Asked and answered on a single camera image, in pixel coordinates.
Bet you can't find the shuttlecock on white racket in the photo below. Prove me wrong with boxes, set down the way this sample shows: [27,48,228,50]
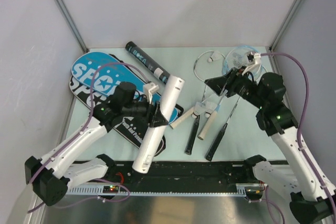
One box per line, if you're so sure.
[207,51,223,63]

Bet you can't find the aluminium frame post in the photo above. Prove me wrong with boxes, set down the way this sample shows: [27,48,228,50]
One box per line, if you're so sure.
[54,0,89,52]
[268,0,305,51]

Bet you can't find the light blue racket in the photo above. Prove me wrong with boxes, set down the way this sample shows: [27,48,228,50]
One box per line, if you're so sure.
[185,45,258,155]

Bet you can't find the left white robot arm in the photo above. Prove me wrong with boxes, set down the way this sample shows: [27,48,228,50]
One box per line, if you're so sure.
[24,82,170,206]

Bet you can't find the white racket left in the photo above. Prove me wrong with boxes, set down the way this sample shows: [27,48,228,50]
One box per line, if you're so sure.
[170,50,229,130]

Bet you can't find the black racket bag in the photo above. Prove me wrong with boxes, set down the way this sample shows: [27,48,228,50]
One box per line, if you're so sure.
[69,52,184,157]

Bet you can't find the right aluminium frame post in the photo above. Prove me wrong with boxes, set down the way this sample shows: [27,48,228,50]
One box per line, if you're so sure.
[268,0,305,51]

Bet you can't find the white black racket right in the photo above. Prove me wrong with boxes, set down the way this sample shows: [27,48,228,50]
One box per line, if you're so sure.
[205,97,240,162]

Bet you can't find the white shuttlecock tube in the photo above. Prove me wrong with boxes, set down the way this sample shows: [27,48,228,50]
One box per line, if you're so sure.
[132,75,184,174]

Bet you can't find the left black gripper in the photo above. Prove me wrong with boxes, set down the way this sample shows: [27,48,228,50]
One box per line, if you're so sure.
[122,92,167,127]

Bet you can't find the blue racket bag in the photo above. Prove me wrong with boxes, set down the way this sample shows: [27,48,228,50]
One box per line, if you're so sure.
[71,51,179,124]

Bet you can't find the black shuttlecock tube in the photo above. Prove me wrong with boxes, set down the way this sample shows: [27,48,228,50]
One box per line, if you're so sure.
[125,41,170,84]

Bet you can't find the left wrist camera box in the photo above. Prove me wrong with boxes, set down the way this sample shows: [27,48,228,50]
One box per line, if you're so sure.
[143,82,160,105]

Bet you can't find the left aluminium frame post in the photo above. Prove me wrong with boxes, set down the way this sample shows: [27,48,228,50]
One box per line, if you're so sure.
[54,0,89,52]

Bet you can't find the grey cable duct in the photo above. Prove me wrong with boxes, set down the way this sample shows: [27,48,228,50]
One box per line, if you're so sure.
[66,180,246,197]

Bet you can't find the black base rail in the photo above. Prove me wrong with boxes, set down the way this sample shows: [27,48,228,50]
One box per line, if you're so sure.
[102,161,260,186]

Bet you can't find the shuttlecock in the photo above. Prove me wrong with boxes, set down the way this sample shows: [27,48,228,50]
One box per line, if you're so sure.
[207,51,223,63]
[205,101,217,118]
[192,102,207,118]

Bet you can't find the blue white racket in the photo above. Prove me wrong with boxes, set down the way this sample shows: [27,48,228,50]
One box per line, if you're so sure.
[197,61,263,141]

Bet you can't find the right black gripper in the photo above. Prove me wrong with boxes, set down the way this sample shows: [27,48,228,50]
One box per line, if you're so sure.
[204,66,266,109]

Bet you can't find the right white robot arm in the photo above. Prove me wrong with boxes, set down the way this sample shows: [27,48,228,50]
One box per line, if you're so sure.
[204,68,335,223]

